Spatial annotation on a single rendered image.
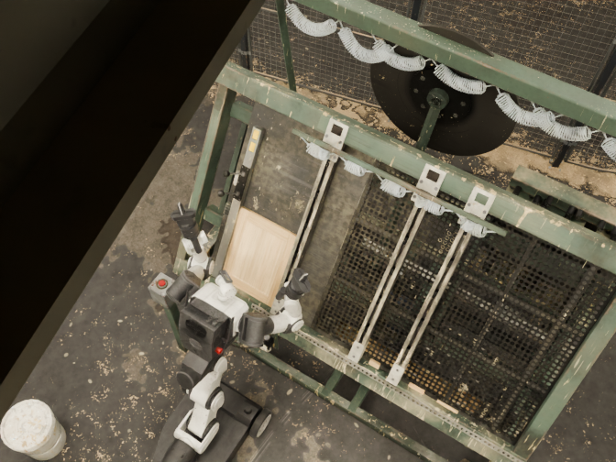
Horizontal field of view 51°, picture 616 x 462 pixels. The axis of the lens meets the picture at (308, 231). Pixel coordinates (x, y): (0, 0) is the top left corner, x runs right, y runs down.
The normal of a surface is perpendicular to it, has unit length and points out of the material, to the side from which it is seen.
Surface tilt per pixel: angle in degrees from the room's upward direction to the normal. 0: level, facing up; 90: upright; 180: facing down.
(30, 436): 0
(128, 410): 0
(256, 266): 58
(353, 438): 0
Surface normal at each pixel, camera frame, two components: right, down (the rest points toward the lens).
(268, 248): -0.44, 0.32
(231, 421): 0.02, -0.54
